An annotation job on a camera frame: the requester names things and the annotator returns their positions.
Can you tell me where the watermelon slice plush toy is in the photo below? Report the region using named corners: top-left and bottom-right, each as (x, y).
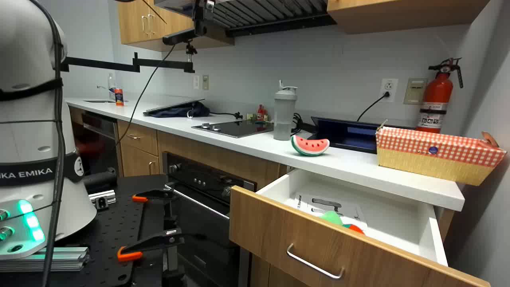
top-left (291, 133), bottom-right (332, 158)

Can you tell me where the small red toy figure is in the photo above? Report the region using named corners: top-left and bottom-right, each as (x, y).
top-left (254, 104), bottom-right (271, 133)

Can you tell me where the white drawer with wooden front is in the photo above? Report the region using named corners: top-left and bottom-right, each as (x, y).
top-left (228, 168), bottom-right (491, 287)

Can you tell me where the green plush toy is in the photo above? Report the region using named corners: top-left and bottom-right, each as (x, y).
top-left (321, 209), bottom-right (346, 230)

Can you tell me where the red orange plush toy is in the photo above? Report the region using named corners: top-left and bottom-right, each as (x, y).
top-left (342, 222), bottom-right (367, 236)

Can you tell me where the steel kitchen sink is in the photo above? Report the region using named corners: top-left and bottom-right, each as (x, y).
top-left (192, 118), bottom-right (276, 139)

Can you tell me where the black sink faucet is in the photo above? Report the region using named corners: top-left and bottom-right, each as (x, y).
top-left (209, 111), bottom-right (246, 122)

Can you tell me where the dark folded cloth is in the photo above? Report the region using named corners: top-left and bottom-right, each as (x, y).
top-left (142, 99), bottom-right (212, 120)

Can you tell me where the flat black electronic device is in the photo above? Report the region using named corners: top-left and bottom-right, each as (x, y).
top-left (311, 115), bottom-right (383, 155)

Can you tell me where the black built-in oven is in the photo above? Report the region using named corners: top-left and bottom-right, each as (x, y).
top-left (163, 152), bottom-right (260, 287)

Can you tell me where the wooden lower cabinet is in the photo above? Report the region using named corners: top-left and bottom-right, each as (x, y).
top-left (117, 120), bottom-right (289, 190)

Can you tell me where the small silver faucet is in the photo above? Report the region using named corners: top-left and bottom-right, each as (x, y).
top-left (96, 83), bottom-right (117, 103)

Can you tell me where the black dishwasher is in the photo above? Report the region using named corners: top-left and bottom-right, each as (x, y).
top-left (71, 109), bottom-right (122, 193)

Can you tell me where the small silver box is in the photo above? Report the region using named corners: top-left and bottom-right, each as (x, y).
top-left (88, 190), bottom-right (118, 213)

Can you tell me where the black perforated robot table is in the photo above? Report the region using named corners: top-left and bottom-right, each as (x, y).
top-left (0, 174), bottom-right (185, 287)

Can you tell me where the red checkered cardboard basket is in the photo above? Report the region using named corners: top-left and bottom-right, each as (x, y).
top-left (375, 125), bottom-right (507, 189)

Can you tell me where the red fire extinguisher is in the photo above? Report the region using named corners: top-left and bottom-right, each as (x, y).
top-left (415, 56), bottom-right (466, 134)

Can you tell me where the small white wall outlet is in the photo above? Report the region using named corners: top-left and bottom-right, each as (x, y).
top-left (192, 74), bottom-right (211, 93)

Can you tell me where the thin black camera cable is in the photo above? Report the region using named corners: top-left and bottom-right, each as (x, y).
top-left (117, 44), bottom-right (181, 144)

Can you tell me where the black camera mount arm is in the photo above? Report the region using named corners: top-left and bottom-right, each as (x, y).
top-left (59, 52), bottom-right (197, 75)

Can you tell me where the black clamp with orange handle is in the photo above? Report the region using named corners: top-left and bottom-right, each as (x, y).
top-left (131, 182), bottom-right (177, 206)
top-left (117, 228), bottom-right (187, 267)

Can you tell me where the black stereo camera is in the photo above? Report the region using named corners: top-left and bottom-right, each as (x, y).
top-left (161, 29), bottom-right (203, 48)

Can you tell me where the silver drawer handle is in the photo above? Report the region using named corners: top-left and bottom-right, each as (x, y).
top-left (286, 243), bottom-right (346, 283)

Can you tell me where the black power plug cable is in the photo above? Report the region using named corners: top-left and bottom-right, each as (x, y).
top-left (356, 91), bottom-right (393, 125)

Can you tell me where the white wall power outlet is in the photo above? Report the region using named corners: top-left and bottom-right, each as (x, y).
top-left (380, 77), bottom-right (401, 104)

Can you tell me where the beige wall switch plate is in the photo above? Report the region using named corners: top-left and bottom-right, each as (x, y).
top-left (404, 77), bottom-right (428, 107)

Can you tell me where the wooden upper cabinet with handles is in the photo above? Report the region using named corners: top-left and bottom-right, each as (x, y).
top-left (115, 0), bottom-right (236, 53)

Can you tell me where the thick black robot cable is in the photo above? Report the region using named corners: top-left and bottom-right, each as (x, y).
top-left (29, 0), bottom-right (69, 287)

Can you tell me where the aluminium extrusion rail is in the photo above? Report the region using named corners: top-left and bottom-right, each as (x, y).
top-left (0, 246), bottom-right (90, 275)

